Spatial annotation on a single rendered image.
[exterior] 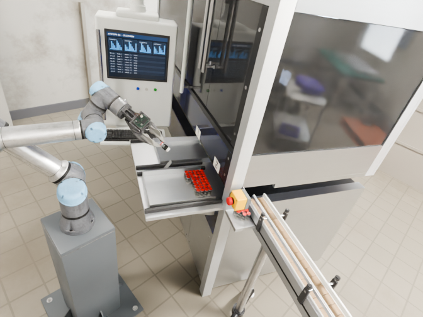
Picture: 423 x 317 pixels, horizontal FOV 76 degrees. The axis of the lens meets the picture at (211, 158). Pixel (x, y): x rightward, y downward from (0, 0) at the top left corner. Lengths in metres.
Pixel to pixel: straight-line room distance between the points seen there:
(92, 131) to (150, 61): 0.98
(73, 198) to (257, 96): 0.86
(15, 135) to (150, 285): 1.40
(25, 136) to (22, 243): 1.49
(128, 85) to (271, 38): 1.24
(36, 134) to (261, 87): 0.83
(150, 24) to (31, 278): 1.85
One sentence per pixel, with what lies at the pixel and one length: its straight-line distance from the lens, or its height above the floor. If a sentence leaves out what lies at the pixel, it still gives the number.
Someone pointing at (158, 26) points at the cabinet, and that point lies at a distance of 1.92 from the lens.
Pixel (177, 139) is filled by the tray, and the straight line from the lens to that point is 1.86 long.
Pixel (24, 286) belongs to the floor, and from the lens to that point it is 2.30.
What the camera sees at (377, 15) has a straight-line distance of 1.31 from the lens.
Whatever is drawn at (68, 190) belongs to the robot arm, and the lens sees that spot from 1.30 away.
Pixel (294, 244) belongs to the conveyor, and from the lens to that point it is 1.32.
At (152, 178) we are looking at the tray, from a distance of 1.53.
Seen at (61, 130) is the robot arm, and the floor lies 1.31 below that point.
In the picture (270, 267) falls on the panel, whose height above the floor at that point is 0.17.
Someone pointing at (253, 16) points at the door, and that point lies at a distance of 1.17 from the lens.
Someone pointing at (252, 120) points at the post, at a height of 1.40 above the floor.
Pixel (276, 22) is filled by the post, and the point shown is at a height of 1.76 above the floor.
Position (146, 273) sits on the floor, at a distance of 2.19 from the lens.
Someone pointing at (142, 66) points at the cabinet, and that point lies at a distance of 1.98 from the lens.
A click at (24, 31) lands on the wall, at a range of 3.84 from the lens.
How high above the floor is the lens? 1.87
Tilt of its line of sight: 35 degrees down
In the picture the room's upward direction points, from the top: 11 degrees clockwise
